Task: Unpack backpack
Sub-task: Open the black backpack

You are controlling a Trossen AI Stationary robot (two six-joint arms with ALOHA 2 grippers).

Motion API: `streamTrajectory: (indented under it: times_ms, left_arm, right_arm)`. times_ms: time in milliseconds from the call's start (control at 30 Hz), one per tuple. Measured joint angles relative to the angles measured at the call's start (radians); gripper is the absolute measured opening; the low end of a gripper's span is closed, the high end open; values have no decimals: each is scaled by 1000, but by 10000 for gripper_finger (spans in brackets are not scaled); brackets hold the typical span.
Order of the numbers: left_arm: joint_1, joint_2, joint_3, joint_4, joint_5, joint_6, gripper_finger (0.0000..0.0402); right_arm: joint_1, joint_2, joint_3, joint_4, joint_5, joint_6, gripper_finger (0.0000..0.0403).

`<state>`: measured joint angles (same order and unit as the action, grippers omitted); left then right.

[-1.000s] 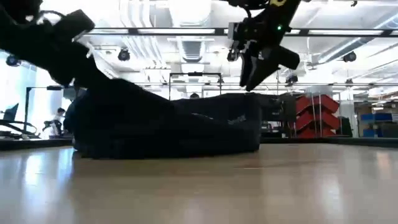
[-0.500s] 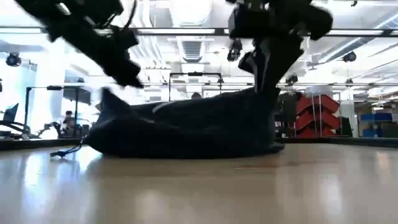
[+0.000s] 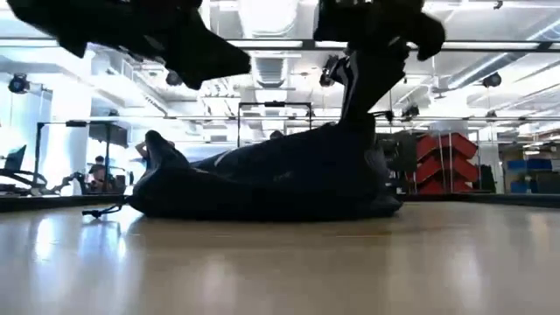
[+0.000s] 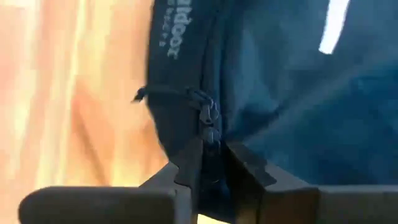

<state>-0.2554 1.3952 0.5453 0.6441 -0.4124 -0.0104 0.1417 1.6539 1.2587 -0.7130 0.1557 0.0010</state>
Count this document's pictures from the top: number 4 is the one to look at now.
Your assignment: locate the dark blue backpack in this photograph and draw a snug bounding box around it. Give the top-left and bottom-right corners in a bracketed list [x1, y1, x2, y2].
[132, 0, 398, 223]

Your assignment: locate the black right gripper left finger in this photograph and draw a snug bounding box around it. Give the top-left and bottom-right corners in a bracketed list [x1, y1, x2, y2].
[17, 138, 205, 224]

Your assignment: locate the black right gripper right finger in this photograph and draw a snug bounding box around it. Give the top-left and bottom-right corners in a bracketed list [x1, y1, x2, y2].
[226, 141, 398, 224]

